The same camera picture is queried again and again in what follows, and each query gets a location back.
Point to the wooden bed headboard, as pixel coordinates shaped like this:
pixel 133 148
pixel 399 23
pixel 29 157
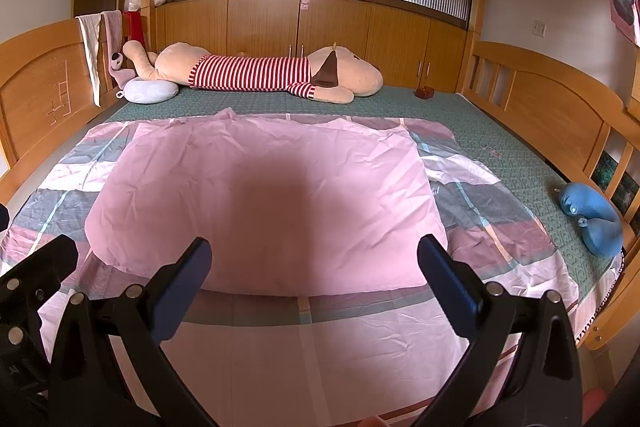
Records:
pixel 35 97

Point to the wooden wall cabinet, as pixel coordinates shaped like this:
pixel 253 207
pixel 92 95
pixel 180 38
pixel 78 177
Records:
pixel 260 27

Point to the pink grey patchwork blanket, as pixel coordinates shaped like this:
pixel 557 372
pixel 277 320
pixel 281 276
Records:
pixel 500 232

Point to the wooden bed footboard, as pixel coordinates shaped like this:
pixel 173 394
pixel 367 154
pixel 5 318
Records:
pixel 550 107

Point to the blue plush toy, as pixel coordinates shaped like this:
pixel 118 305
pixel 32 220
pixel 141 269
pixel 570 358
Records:
pixel 595 217

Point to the red hanging cloth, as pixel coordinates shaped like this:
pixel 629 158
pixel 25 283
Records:
pixel 135 27

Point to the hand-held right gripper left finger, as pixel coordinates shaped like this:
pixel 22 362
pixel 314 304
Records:
pixel 186 279

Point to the pink jacket with black stripes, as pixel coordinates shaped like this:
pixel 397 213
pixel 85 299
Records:
pixel 250 187

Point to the white hanging cloth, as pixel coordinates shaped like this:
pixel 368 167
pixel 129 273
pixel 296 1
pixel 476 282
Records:
pixel 92 52

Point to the small lavender pillow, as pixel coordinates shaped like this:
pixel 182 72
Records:
pixel 150 89

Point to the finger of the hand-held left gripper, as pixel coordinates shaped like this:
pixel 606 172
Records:
pixel 45 262

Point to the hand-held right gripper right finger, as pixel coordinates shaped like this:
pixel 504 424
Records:
pixel 445 279

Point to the pink hanging cloth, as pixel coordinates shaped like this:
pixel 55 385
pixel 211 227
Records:
pixel 112 32

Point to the small red-brown box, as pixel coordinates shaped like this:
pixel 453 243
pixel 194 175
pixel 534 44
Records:
pixel 424 93

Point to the beige plush dog striped shirt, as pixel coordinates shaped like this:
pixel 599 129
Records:
pixel 250 72

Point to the wall switch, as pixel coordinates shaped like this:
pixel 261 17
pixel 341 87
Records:
pixel 539 29

